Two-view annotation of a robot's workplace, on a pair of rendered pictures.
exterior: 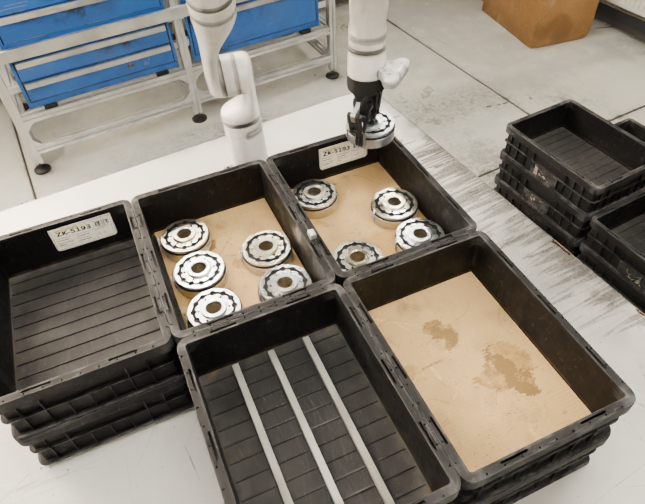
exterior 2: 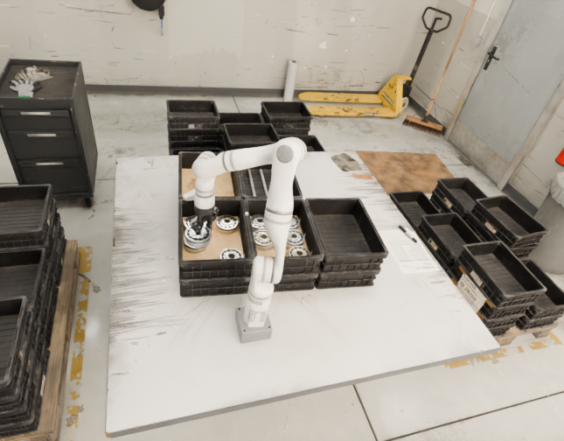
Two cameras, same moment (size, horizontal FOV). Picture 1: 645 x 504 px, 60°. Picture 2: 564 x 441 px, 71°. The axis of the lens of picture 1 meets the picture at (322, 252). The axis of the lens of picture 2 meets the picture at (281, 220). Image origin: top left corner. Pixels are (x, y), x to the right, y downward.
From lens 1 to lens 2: 2.16 m
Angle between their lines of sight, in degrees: 93
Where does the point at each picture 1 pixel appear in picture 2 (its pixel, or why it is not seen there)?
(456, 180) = (126, 296)
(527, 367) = (190, 184)
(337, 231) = (226, 244)
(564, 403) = (187, 174)
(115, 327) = (327, 234)
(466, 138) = not seen: outside the picture
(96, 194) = (358, 360)
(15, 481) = not seen: hidden behind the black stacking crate
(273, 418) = not seen: hidden behind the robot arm
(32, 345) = (358, 237)
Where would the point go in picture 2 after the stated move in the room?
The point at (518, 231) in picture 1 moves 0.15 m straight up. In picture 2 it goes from (124, 255) to (121, 231)
